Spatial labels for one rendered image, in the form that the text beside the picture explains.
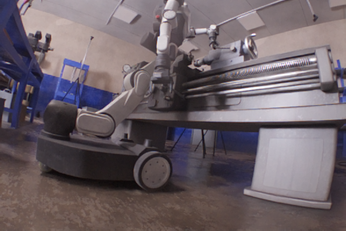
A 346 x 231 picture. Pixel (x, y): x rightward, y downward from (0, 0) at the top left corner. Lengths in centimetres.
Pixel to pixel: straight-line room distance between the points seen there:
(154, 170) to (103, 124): 34
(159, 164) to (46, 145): 54
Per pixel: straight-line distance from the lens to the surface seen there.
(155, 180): 82
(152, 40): 112
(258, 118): 81
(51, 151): 77
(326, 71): 86
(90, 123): 83
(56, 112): 85
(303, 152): 87
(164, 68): 86
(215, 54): 157
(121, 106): 92
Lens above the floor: 30
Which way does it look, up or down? 11 degrees up
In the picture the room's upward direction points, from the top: 8 degrees clockwise
